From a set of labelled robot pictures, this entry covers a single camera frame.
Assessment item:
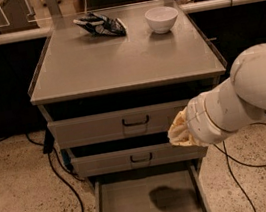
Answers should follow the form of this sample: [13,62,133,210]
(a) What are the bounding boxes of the open bottom grey drawer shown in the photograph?
[94,164,210,212]

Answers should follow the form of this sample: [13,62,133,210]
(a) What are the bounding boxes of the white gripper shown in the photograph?
[161,85,244,153]

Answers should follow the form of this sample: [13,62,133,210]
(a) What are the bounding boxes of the black cable right floor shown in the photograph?
[209,120,266,212]

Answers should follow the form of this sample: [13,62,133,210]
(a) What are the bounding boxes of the white horizontal rail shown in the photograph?
[0,0,266,44]

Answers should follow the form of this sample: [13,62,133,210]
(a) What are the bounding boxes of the grey drawer cabinet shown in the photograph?
[16,0,252,212]

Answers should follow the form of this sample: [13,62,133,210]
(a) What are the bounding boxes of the black cable left floor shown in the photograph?
[24,125,91,212]

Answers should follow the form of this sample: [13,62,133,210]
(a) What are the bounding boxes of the middle grey drawer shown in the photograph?
[71,143,207,177]

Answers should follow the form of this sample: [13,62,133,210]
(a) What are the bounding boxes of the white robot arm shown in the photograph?
[167,43,266,147]

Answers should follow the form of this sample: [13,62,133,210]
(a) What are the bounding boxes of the black cable floor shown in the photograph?
[209,120,266,212]
[24,125,91,212]

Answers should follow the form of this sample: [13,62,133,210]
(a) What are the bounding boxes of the top grey drawer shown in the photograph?
[48,99,189,149]

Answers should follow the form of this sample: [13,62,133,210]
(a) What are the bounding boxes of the white ceramic bowl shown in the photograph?
[145,6,179,34]

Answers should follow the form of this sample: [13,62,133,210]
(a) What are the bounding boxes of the black power adapter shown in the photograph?
[43,129,55,154]

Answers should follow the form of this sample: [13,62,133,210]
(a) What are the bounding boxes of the dark blue chip bag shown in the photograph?
[73,12,127,37]

